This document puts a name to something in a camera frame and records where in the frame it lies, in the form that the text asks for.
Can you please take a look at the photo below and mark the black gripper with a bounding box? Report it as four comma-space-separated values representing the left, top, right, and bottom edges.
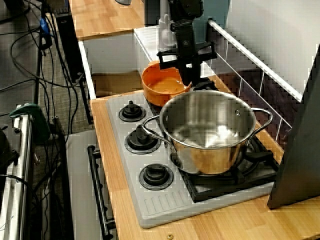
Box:
156, 19, 218, 87

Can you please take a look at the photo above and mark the orange plastic pot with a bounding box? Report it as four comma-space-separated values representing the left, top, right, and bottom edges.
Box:
141, 60, 193, 108

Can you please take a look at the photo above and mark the grey faucet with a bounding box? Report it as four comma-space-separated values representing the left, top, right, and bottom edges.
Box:
156, 0, 179, 52

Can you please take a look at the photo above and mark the black stove knob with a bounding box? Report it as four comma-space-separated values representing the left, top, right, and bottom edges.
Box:
118, 100, 147, 123
124, 124, 163, 155
138, 163, 175, 191

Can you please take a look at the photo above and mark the white sink basin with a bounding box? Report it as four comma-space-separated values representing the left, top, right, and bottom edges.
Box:
78, 24, 217, 101

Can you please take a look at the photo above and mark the stainless steel pot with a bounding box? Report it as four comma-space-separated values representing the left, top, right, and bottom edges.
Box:
141, 89, 274, 176

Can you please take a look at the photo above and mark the grey stove top panel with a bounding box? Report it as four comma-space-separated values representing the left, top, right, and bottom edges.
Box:
105, 91, 276, 230

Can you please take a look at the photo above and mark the dark panel board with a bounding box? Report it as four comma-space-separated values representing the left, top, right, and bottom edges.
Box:
266, 43, 320, 210

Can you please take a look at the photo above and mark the grey oven door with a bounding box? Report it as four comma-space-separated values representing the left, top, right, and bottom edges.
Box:
65, 129, 118, 240

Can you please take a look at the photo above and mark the black stand pole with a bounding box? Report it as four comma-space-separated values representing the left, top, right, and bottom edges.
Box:
33, 47, 43, 106

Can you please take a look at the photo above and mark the blue plug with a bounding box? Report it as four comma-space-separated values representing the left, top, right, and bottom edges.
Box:
39, 17, 50, 35

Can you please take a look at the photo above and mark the green clamp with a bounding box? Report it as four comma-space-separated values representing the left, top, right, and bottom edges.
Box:
9, 102, 51, 145

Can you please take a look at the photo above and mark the black oven door handle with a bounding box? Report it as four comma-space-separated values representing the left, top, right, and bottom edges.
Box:
86, 145, 116, 237

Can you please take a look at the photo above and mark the black cable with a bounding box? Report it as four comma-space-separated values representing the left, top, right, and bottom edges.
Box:
0, 78, 50, 103
0, 6, 32, 25
10, 29, 83, 88
0, 173, 42, 240

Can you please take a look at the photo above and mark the black bracket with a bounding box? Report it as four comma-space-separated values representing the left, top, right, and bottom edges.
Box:
0, 126, 20, 173

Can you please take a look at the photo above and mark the silver metal rail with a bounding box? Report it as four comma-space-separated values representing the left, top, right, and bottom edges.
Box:
0, 107, 35, 240

